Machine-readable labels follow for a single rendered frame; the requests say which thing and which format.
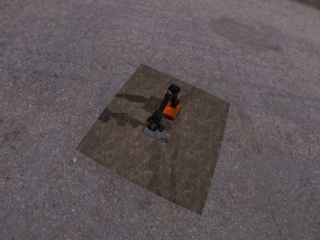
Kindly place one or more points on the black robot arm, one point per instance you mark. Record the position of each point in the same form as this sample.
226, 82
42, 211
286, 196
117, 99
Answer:
158, 114

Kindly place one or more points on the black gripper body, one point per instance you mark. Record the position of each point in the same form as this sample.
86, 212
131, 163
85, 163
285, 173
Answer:
161, 128

